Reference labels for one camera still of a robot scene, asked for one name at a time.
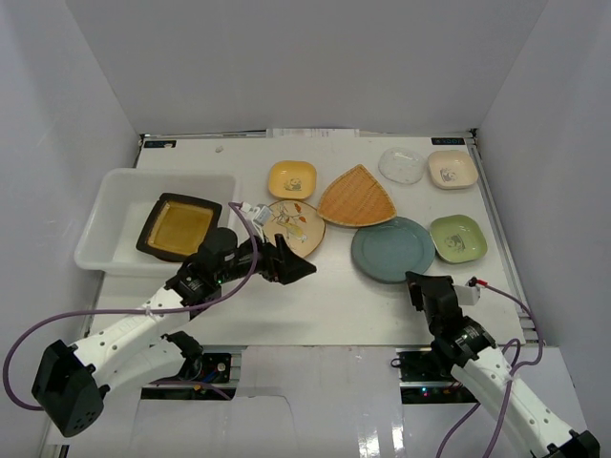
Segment clear glass small dish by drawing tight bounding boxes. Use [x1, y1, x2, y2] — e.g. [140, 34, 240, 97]
[378, 147, 425, 184]

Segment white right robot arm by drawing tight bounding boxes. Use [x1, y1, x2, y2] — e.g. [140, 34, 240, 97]
[406, 271, 600, 457]

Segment green square panda dish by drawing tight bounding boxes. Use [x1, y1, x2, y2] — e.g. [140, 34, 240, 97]
[429, 215, 488, 264]

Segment woven bamboo triangular tray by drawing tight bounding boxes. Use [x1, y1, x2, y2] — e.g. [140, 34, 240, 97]
[317, 164, 397, 228]

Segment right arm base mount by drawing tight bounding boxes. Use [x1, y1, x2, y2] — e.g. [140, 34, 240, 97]
[390, 350, 475, 406]

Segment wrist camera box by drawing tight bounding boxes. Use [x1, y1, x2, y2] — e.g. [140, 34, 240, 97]
[453, 277, 486, 306]
[241, 202, 273, 239]

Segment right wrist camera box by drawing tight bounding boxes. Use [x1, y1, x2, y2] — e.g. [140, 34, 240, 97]
[453, 277, 486, 306]

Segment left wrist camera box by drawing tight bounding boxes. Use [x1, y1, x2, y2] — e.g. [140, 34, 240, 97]
[241, 202, 273, 239]

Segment papers at table back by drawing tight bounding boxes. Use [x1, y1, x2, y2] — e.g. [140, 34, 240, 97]
[265, 128, 360, 138]

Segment beige bird pattern plate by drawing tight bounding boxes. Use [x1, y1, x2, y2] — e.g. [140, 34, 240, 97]
[263, 199, 326, 258]

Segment black square amber plate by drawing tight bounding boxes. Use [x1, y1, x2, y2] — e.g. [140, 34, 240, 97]
[136, 193, 222, 262]

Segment cream square panda dish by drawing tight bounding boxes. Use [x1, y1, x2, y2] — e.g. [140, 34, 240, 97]
[428, 150, 479, 190]

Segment blue-grey round plate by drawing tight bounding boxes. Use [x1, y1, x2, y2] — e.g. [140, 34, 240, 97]
[350, 217, 435, 284]

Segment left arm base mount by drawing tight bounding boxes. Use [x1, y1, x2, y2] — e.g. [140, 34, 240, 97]
[181, 353, 232, 395]

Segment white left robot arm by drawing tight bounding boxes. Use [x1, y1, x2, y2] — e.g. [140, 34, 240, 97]
[32, 228, 316, 438]

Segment yellow square panda dish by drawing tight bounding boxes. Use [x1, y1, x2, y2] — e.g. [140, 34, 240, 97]
[267, 160, 317, 200]

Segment white plastic bin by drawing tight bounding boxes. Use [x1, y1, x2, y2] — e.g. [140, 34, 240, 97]
[74, 168, 240, 279]

